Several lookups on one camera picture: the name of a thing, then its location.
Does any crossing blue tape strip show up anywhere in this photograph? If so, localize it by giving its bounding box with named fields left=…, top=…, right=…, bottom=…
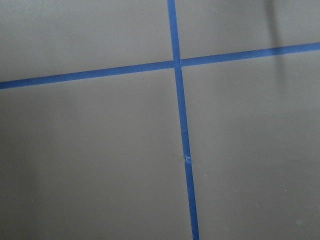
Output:
left=0, top=42, right=320, bottom=90

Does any long blue tape strip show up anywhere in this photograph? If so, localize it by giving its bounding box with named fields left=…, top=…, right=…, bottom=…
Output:
left=167, top=0, right=200, bottom=240

